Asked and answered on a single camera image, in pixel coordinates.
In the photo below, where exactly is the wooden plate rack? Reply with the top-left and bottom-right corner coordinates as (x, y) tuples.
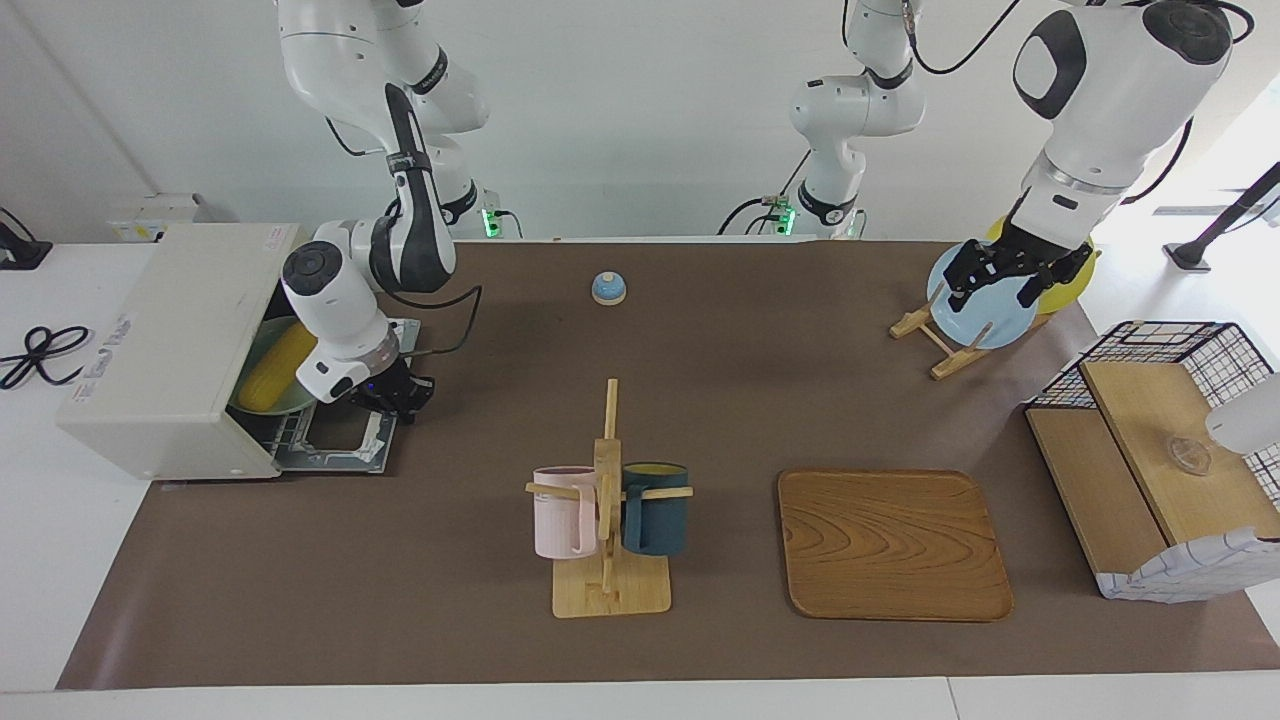
(890, 300), (1056, 381)

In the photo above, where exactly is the light green plate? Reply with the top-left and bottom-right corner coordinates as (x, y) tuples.
(228, 315), (323, 417)

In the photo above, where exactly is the black wire basket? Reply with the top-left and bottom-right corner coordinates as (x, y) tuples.
(1025, 320), (1280, 501)

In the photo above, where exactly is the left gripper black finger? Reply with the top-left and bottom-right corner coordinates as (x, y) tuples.
(945, 243), (993, 314)
(1010, 264), (1056, 311)

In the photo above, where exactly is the yellow corn cob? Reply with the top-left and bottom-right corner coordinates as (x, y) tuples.
(238, 320), (319, 414)

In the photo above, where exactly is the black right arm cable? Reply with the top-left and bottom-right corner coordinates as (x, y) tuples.
(378, 283), (484, 361)

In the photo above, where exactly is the wooden shelf box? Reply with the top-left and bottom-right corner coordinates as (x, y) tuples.
(1095, 525), (1280, 604)

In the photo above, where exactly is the white wall box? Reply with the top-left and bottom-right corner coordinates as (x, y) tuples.
(108, 193), (206, 243)

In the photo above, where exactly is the dark blue mug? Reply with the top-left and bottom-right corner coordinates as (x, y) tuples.
(620, 461), (690, 557)

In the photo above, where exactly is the small clear glass dish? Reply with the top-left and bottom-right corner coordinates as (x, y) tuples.
(1165, 437), (1213, 476)

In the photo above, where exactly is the white toaster oven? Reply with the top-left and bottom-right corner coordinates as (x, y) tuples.
(57, 222), (421, 481)

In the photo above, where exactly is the black desk device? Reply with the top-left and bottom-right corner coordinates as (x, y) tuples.
(0, 207), (53, 271)

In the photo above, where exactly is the wooden stepped shelf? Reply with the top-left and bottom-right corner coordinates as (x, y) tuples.
(1027, 360), (1280, 578)

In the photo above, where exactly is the wooden mug tree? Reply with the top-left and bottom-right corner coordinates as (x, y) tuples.
(526, 378), (695, 619)

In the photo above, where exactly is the yellow plate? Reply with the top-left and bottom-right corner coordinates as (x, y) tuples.
(985, 215), (1099, 316)

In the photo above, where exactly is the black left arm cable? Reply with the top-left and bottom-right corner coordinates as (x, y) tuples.
(905, 0), (1256, 206)

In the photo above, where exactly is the black looped cable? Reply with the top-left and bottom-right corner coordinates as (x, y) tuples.
(0, 325), (96, 391)

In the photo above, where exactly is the brown table mat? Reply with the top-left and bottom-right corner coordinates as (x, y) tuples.
(55, 238), (1280, 691)

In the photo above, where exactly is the pink mug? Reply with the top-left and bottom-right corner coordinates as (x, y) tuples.
(531, 465), (601, 560)

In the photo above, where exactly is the white rounded device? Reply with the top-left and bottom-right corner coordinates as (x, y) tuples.
(1205, 373), (1280, 456)

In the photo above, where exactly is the black angled stand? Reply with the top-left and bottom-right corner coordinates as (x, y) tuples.
(1163, 162), (1280, 273)

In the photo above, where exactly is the black arm base cable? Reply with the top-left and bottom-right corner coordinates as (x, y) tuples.
(716, 150), (811, 237)

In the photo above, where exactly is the light blue plate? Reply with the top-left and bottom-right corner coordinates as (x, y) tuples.
(926, 240), (1041, 350)

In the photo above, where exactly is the brown wooden tray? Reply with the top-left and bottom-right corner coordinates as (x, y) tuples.
(777, 468), (1015, 623)

